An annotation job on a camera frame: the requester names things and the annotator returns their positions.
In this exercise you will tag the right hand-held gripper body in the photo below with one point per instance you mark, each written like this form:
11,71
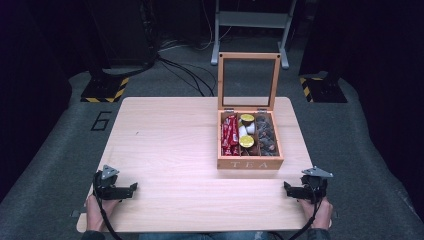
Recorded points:
315,186

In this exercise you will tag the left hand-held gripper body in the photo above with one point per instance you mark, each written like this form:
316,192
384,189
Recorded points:
105,185

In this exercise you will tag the person's right hand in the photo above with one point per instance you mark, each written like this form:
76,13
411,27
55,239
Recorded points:
321,215

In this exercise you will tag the person's left hand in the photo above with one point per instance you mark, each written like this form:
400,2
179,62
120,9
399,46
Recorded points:
95,215

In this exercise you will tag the wooden tea box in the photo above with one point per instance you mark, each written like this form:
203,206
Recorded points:
250,164

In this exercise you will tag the dark grey tea packets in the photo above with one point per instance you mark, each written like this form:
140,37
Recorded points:
267,135

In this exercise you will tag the yellow-lid capsule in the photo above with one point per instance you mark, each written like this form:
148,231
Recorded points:
246,141
247,117

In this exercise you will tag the white capsule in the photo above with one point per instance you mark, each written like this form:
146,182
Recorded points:
251,128
242,131

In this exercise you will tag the bundle of red stick packets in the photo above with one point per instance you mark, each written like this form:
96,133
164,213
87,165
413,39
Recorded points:
230,133

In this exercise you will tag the black striped stand base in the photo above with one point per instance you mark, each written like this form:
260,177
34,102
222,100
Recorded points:
105,89
321,90

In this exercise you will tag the black cabinet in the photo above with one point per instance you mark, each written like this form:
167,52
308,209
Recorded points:
123,30

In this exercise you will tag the grey metal stand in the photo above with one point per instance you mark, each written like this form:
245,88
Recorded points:
253,19

